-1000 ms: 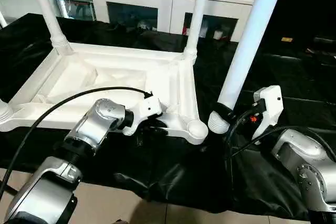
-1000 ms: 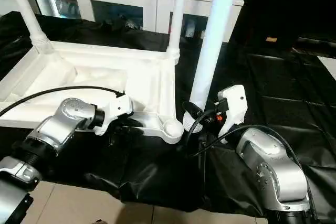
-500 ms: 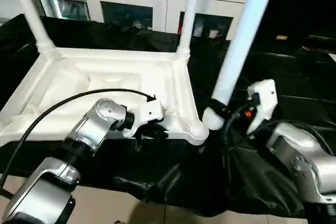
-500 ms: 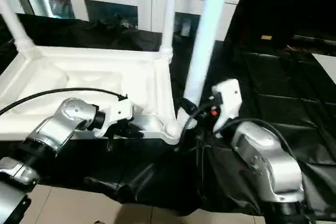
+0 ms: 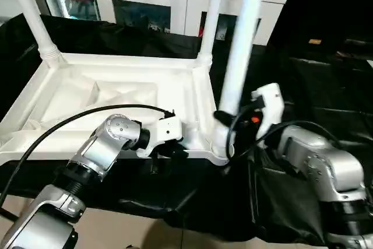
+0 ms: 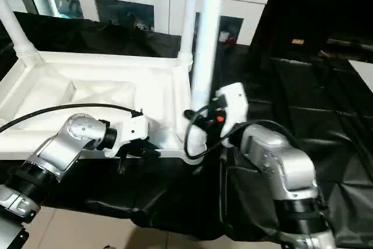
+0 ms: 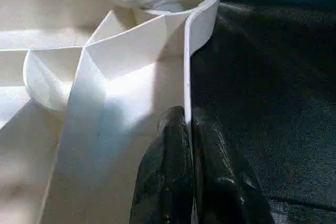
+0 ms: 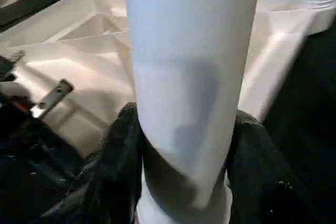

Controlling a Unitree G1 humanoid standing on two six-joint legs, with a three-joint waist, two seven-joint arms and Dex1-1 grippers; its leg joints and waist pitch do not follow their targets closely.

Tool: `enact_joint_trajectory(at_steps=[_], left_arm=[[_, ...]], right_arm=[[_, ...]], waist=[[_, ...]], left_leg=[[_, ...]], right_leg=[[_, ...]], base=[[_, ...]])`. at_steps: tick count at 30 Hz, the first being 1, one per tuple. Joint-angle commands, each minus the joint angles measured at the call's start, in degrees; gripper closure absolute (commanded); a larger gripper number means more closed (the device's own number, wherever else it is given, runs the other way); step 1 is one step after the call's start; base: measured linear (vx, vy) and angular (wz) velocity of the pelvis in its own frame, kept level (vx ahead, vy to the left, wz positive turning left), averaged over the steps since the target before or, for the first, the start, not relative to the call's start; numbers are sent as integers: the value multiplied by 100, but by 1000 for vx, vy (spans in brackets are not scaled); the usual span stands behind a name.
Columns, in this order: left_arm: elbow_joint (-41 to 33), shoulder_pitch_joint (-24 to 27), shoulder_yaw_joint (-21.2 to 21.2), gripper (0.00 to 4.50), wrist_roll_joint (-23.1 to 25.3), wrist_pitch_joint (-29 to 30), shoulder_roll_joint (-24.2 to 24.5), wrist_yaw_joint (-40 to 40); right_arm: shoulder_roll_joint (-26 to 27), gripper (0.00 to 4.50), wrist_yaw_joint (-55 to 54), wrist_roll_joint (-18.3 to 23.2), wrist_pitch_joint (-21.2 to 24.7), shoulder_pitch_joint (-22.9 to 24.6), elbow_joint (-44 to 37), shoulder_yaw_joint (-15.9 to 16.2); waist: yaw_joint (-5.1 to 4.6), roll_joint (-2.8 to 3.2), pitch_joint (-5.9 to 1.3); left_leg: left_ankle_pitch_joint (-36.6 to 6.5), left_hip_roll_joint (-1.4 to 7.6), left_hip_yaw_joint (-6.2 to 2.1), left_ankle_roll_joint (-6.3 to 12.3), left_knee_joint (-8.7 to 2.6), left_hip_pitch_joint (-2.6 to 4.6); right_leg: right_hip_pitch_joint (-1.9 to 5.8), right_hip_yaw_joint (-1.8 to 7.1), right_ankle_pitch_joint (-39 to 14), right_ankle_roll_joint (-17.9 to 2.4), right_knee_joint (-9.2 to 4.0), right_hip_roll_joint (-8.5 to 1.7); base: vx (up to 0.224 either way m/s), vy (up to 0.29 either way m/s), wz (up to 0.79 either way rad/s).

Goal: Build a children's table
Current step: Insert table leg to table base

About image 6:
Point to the white plastic table top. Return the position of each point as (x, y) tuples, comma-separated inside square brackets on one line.
[(87, 97)]

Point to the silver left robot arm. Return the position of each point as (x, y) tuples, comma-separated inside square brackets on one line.
[(64, 144)]

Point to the black work mat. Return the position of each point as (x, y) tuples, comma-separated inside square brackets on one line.
[(303, 115)]

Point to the small yellow tag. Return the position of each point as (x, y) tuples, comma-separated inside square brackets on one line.
[(298, 41)]

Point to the white flat board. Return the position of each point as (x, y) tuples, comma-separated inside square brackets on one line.
[(364, 74)]

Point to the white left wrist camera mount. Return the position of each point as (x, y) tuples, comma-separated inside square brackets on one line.
[(129, 131)]

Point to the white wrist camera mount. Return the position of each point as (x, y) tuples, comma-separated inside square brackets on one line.
[(129, 131), (233, 106)]

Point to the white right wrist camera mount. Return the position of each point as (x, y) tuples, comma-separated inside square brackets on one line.
[(233, 106)]

